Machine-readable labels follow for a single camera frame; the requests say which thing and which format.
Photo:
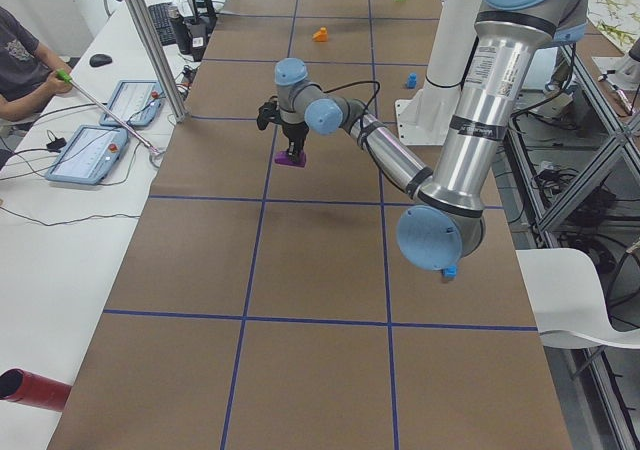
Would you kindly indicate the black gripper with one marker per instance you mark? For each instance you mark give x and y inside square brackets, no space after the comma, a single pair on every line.
[294,132]

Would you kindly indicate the purple trapezoid block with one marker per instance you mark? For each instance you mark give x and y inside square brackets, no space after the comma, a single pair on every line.
[293,160]

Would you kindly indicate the orange trapezoid block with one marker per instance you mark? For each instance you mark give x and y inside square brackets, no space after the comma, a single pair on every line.
[321,35]

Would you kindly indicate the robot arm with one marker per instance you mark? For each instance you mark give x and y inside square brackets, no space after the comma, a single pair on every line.
[483,52]

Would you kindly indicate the small blue block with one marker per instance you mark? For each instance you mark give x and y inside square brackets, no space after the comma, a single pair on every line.
[411,81]

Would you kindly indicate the far teach pendant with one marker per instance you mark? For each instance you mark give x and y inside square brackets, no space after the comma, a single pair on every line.
[136,101]

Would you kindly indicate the teach pendant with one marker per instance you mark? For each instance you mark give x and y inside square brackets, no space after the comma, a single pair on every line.
[136,101]
[89,156]

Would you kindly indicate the black keyboard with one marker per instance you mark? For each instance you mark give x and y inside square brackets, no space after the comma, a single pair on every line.
[161,22]

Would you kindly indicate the near teach pendant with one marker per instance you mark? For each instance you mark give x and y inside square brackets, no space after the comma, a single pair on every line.
[89,156]

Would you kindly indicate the black computer mouse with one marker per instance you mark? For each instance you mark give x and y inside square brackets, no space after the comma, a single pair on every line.
[100,60]

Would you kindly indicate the seated person grey shirt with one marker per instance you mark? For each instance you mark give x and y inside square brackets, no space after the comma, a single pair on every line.
[28,71]

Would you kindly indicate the white plastic chair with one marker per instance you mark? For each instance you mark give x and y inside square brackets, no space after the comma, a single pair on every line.
[567,300]

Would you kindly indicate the red cylinder tube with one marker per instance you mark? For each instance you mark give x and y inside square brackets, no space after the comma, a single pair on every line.
[26,388]

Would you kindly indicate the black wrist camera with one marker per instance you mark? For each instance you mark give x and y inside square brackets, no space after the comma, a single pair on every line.
[268,113]

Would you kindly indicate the white pedestal base plate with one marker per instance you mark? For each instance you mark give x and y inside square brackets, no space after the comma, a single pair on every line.
[422,122]

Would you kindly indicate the white pedestal column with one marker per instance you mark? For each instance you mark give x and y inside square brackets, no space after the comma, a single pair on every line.
[453,44]

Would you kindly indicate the aluminium frame post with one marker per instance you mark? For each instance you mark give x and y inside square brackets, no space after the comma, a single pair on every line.
[151,42]

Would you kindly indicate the metal stick green handle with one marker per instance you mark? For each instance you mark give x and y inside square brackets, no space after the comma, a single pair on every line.
[155,154]

